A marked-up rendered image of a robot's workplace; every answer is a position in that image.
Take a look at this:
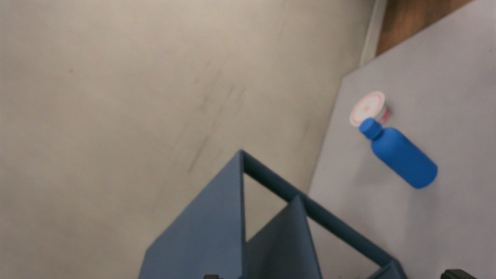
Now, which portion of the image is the white yogurt cup with pink stripes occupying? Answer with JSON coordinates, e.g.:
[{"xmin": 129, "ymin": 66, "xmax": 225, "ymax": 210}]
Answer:
[{"xmin": 350, "ymin": 92, "xmax": 393, "ymax": 128}]

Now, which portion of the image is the blue shelving unit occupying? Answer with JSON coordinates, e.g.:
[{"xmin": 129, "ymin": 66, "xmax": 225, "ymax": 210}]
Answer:
[{"xmin": 138, "ymin": 149, "xmax": 408, "ymax": 279}]

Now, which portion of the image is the blue bottle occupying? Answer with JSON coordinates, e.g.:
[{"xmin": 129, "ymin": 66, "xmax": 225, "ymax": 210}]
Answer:
[{"xmin": 359, "ymin": 117, "xmax": 438, "ymax": 189}]

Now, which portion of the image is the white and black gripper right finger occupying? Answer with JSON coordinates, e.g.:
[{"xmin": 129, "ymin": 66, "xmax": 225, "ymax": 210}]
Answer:
[{"xmin": 440, "ymin": 269, "xmax": 476, "ymax": 279}]

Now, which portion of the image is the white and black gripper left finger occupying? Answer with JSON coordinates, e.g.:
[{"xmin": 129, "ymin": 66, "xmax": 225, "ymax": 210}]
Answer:
[{"xmin": 203, "ymin": 274, "xmax": 223, "ymax": 279}]

